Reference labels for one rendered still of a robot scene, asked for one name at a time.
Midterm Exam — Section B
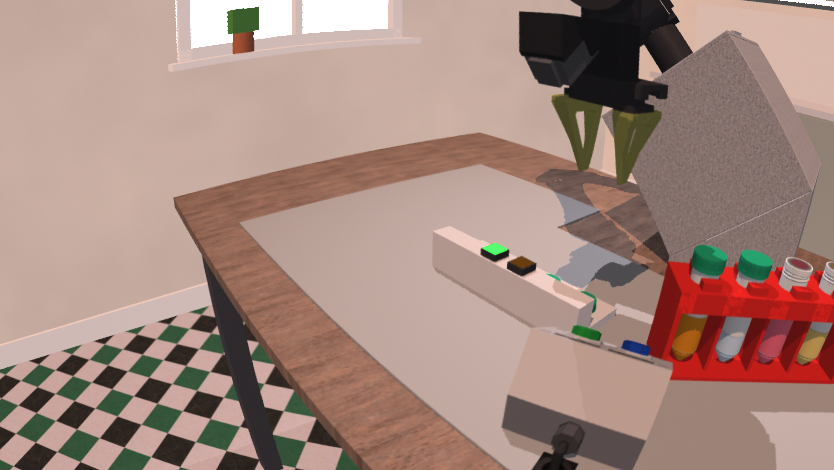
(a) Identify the light grey flat mat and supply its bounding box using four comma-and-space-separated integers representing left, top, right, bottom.
240, 164, 834, 470

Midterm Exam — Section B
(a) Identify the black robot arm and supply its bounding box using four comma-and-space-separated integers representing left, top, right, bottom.
519, 0, 693, 88

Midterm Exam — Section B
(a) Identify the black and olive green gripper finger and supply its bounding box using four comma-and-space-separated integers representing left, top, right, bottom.
552, 94, 603, 171
612, 109, 662, 185

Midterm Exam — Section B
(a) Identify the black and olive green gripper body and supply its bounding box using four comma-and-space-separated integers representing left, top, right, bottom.
564, 73, 668, 114

